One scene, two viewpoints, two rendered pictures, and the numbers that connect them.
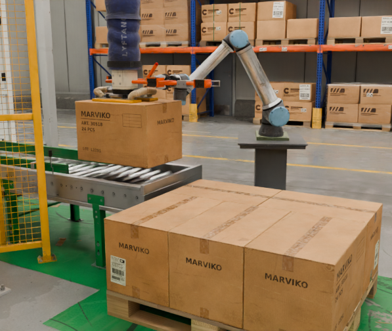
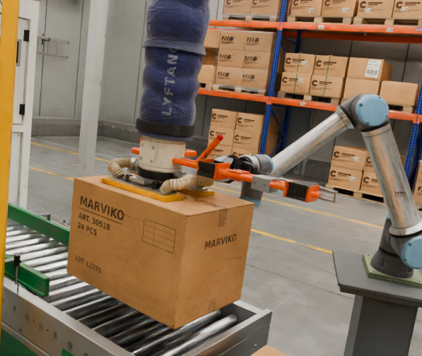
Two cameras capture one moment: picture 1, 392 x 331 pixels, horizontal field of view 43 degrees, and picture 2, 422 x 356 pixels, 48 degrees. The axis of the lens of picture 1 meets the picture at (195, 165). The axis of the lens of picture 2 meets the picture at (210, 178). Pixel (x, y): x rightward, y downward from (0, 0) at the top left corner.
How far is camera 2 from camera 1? 1.61 m
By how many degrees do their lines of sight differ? 6
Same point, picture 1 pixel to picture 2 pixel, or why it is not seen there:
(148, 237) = not seen: outside the picture
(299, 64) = not seen: hidden behind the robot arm
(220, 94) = not seen: hidden behind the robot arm
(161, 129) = (211, 255)
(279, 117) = (420, 253)
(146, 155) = (174, 304)
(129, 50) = (175, 105)
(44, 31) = (94, 58)
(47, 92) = (87, 132)
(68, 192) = (35, 332)
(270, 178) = (381, 343)
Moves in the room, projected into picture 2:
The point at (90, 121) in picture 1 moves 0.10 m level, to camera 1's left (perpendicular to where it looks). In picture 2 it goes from (92, 217) to (68, 213)
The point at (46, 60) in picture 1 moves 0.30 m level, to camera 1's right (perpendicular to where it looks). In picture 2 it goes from (91, 93) to (121, 97)
